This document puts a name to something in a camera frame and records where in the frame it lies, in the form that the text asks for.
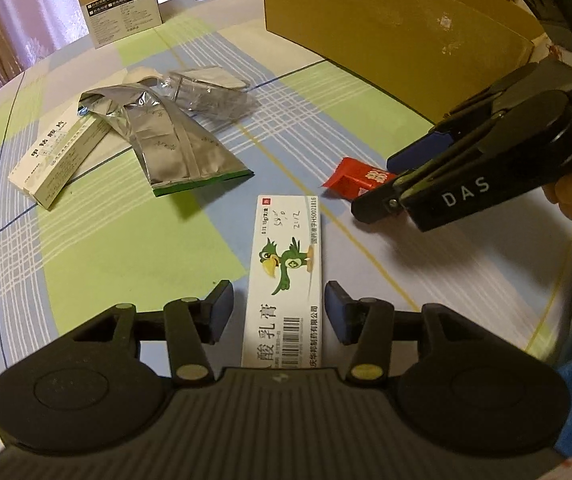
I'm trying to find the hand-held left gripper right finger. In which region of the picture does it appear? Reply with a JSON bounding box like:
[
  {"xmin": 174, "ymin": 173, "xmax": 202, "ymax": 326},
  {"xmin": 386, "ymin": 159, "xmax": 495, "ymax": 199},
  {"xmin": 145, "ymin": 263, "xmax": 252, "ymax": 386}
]
[{"xmin": 324, "ymin": 281, "xmax": 473, "ymax": 387}]

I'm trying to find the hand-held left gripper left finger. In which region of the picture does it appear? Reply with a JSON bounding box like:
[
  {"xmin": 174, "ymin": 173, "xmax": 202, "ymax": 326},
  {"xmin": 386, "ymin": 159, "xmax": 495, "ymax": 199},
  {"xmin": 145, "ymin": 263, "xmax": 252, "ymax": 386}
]
[{"xmin": 66, "ymin": 280, "xmax": 237, "ymax": 387}]

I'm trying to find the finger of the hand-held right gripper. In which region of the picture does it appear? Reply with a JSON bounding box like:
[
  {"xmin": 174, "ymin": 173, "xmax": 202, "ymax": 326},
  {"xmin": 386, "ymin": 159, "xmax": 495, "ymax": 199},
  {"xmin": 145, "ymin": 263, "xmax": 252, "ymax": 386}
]
[
  {"xmin": 351, "ymin": 141, "xmax": 478, "ymax": 224},
  {"xmin": 386, "ymin": 61, "xmax": 572, "ymax": 176}
]

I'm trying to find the red snack packet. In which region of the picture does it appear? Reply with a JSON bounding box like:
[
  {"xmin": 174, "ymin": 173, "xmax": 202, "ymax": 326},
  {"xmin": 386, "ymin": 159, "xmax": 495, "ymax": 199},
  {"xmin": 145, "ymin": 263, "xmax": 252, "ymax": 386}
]
[{"xmin": 321, "ymin": 156, "xmax": 399, "ymax": 201}]

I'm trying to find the white ointment box with parrot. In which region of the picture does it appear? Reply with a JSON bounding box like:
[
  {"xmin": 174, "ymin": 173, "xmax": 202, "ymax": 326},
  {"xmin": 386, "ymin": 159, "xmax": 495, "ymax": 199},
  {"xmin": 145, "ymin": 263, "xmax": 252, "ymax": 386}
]
[{"xmin": 240, "ymin": 193, "xmax": 323, "ymax": 370}]

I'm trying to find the brown cardboard box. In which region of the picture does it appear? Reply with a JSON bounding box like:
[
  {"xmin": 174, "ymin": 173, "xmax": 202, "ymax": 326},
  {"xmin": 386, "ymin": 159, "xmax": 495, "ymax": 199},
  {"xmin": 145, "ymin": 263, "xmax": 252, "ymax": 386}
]
[{"xmin": 262, "ymin": 0, "xmax": 552, "ymax": 126}]

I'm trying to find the white medicine box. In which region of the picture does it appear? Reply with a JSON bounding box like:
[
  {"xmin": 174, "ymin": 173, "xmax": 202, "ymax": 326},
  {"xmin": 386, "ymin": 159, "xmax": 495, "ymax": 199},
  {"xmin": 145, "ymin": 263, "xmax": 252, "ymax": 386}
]
[{"xmin": 8, "ymin": 107, "xmax": 112, "ymax": 211}]

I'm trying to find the checked tablecloth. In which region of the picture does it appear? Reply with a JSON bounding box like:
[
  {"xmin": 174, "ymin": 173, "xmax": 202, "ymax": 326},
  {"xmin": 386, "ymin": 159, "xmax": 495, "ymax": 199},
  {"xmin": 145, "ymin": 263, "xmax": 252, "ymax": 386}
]
[{"xmin": 0, "ymin": 0, "xmax": 572, "ymax": 463}]

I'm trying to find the silver foil pouch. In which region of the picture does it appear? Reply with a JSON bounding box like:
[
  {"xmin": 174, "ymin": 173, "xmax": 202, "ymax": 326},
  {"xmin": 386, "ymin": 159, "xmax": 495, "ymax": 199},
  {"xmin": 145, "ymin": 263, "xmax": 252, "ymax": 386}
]
[{"xmin": 76, "ymin": 84, "xmax": 255, "ymax": 197}]

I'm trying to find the crumpled clear plastic bag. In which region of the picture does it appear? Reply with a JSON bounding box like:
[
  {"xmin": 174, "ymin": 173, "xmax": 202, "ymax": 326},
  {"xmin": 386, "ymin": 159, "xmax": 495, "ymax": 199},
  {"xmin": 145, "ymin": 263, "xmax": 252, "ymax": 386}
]
[{"xmin": 158, "ymin": 67, "xmax": 259, "ymax": 121}]

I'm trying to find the white product box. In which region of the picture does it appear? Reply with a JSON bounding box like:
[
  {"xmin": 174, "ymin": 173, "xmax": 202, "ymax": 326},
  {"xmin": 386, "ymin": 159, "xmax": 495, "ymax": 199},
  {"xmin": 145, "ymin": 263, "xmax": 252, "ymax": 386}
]
[{"xmin": 68, "ymin": 0, "xmax": 163, "ymax": 50}]

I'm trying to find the pink sheer curtain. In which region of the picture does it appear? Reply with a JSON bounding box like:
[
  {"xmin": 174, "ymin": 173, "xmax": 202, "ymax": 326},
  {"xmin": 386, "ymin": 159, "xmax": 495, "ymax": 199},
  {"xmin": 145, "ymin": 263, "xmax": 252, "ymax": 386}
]
[{"xmin": 0, "ymin": 0, "xmax": 97, "ymax": 117}]

